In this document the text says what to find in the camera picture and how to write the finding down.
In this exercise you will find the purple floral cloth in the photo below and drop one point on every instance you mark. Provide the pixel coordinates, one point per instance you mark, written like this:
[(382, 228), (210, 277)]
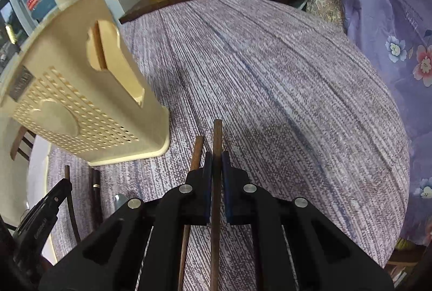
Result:
[(381, 24)]

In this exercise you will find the wooden chair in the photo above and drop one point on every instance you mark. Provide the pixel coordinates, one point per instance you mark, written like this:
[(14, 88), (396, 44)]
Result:
[(20, 142)]

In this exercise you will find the beige perforated utensil holder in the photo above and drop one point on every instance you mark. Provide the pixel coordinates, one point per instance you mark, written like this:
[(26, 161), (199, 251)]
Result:
[(60, 102)]

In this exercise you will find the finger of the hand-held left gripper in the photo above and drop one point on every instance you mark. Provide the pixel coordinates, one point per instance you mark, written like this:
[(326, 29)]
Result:
[(44, 213)]

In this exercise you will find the grey floral cloth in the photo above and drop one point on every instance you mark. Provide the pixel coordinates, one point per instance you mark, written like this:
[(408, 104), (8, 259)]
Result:
[(325, 4)]

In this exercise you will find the white framed glass door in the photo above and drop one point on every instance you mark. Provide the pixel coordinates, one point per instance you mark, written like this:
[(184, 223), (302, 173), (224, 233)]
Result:
[(8, 27)]

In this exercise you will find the brown wooden chopstick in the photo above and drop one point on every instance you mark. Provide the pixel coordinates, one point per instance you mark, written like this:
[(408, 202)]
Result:
[(197, 152), (217, 139)]

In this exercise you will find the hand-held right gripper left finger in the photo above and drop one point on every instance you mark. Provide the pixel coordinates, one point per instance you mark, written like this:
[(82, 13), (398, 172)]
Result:
[(207, 189)]

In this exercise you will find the purple striped tablecloth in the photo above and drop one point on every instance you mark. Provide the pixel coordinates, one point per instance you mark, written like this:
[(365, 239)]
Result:
[(270, 92)]

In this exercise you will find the dark chopstick with gold band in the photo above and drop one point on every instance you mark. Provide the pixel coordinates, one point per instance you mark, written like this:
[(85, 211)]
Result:
[(97, 206)]

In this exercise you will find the thin dark chopstick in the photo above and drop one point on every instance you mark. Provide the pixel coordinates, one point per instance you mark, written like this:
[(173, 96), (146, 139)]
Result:
[(73, 220)]

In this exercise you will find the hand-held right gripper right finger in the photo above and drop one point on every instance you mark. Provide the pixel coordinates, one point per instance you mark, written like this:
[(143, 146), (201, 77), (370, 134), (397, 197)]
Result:
[(225, 196)]

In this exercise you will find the metal spoon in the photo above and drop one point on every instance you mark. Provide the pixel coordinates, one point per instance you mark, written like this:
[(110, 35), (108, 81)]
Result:
[(118, 200)]

